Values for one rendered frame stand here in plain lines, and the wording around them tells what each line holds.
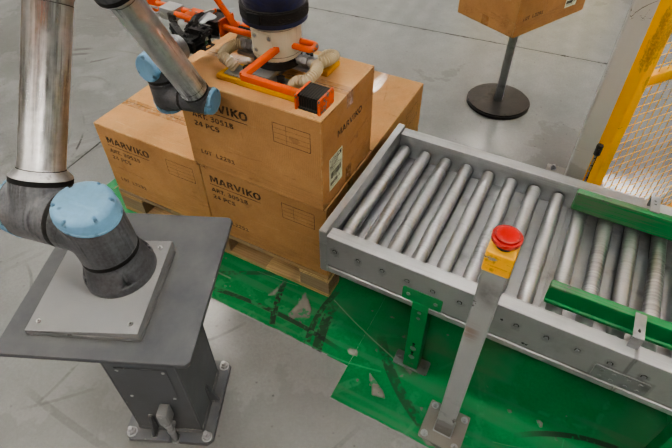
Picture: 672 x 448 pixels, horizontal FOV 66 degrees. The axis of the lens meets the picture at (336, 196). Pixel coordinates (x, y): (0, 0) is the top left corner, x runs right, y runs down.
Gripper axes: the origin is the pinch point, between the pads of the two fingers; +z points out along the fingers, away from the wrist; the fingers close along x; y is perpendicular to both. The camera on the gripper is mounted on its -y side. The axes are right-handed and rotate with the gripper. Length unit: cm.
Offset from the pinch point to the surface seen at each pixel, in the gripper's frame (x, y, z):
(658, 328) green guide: -45, 166, -23
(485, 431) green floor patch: -108, 134, -43
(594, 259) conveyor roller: -53, 147, 3
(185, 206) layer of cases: -86, -19, -19
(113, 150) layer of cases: -67, -56, -19
